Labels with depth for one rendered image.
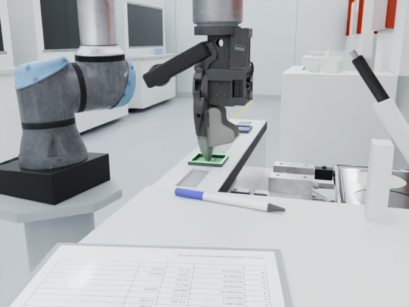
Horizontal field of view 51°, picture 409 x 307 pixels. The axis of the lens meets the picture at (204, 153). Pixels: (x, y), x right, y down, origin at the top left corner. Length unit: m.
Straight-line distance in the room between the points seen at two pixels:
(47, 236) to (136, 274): 0.68
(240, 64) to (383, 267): 0.37
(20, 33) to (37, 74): 4.22
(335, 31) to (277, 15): 1.12
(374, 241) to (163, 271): 0.21
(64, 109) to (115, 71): 0.15
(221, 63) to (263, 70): 8.05
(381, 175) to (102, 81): 0.70
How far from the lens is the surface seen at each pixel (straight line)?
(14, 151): 4.42
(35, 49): 5.08
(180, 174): 0.64
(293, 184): 0.80
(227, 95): 0.65
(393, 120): 0.47
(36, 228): 1.04
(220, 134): 0.67
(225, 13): 0.64
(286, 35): 8.65
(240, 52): 0.65
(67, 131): 0.99
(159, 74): 0.68
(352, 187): 0.81
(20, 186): 1.01
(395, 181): 0.88
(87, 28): 1.03
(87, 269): 0.38
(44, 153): 0.98
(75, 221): 1.02
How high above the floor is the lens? 1.15
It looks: 15 degrees down
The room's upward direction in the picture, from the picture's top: straight up
